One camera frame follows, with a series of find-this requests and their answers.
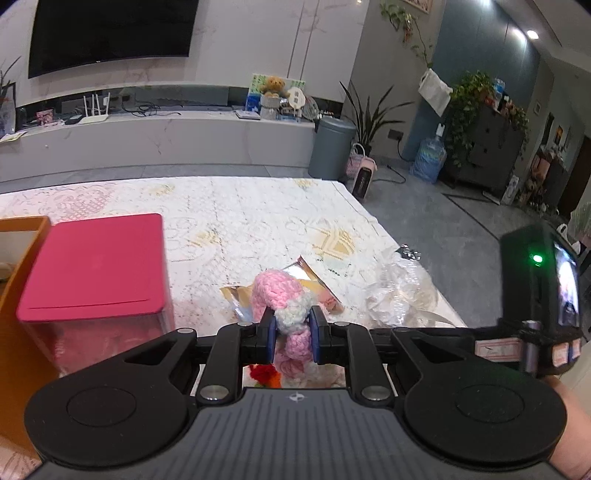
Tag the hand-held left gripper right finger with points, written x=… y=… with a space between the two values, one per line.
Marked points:
x=315 y=340

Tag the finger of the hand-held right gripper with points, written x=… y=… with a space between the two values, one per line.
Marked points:
x=461 y=337

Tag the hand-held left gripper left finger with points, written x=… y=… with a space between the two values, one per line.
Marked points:
x=272 y=340

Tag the pink crochet toy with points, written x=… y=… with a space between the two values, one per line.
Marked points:
x=277 y=288

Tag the orange storage box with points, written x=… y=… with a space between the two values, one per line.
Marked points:
x=27 y=369

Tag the person's right forearm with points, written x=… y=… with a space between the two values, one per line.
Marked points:
x=577 y=424

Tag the red orange knitted flower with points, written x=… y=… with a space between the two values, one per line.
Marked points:
x=265 y=374

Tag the foil snack packet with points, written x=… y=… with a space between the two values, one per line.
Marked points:
x=307 y=277

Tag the clear plastic bag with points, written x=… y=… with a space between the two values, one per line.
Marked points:
x=401 y=286

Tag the small black object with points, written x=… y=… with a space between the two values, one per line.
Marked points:
x=410 y=254

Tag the dark drawer cabinet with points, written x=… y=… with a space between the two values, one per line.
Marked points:
x=489 y=152

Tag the blue water jug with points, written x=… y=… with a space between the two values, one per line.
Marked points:
x=428 y=159

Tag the pink space heater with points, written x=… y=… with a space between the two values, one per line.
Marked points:
x=364 y=177

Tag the pink woven basket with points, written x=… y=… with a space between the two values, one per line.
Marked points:
x=354 y=159

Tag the dark cabinet with plants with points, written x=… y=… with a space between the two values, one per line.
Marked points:
x=466 y=101

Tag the grey trash bin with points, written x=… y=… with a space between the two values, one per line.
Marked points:
x=330 y=147

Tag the clear box with pink lid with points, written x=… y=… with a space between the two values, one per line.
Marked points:
x=92 y=263

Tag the white hanging bag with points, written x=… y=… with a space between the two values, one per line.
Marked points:
x=435 y=90

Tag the long-leaf potted plant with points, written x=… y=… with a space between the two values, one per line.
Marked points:
x=369 y=120

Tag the white television console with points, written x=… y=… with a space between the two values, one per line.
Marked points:
x=161 y=143

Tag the glass jar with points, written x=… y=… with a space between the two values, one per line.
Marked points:
x=270 y=110

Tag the white round fan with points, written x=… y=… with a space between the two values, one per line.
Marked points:
x=296 y=98

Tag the teddy bear and items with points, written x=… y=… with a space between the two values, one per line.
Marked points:
x=254 y=90

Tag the ceiling spotlight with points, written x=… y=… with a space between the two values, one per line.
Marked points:
x=531 y=33

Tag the brown teddy bear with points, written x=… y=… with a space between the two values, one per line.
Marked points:
x=273 y=86

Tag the hanging vine plant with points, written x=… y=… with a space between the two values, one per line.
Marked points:
x=411 y=27

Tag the white router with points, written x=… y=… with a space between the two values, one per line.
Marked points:
x=94 y=117

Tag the pink photo card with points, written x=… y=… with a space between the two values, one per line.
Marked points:
x=45 y=116

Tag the black wall television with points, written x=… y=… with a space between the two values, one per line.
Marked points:
x=111 y=32

